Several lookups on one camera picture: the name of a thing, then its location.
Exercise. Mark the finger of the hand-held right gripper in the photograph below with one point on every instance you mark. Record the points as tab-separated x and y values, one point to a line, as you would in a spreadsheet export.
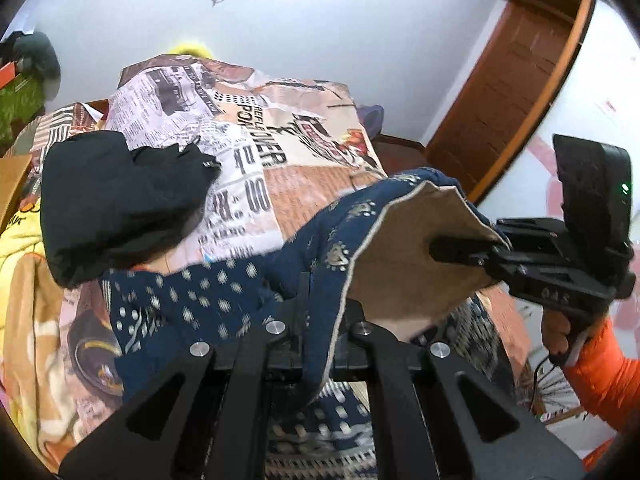
465	251

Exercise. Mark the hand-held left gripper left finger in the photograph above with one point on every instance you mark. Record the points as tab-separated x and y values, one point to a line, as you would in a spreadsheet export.
250	360

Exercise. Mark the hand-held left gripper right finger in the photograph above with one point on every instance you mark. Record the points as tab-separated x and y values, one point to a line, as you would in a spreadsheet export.
395	360

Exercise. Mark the navy patterned hooded garment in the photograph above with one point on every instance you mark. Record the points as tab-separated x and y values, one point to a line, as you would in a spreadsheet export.
390	230

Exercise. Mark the person's orange sleeved right forearm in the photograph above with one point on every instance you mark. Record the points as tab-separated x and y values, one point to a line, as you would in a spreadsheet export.
607	380

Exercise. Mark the person's right hand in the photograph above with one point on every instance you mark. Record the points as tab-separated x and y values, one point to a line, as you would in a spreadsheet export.
555	332

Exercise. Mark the red white door sticker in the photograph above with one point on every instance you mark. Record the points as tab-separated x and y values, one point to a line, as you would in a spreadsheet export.
608	107

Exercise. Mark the white heart-print sliding door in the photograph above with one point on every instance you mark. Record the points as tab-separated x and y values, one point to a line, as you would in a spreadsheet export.
575	85

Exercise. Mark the brown wooden door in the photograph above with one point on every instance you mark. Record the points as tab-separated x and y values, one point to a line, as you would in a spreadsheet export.
505	95

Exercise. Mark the purple cloth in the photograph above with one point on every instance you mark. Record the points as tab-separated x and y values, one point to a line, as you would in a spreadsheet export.
372	117

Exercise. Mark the black garment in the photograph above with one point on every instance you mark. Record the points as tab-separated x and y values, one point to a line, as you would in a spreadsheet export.
115	200

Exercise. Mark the yellow cloth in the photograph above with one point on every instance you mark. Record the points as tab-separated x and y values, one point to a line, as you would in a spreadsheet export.
17	260

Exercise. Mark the wooden folding table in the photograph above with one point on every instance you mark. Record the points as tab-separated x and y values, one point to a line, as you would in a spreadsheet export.
12	185

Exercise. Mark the yellow pillow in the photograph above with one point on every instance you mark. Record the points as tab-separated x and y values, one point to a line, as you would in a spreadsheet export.
190	51

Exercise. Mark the grey plush cushion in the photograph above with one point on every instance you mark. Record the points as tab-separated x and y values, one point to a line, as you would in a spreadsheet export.
40	57

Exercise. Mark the orange box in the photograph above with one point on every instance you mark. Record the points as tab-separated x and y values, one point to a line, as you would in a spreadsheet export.
9	74

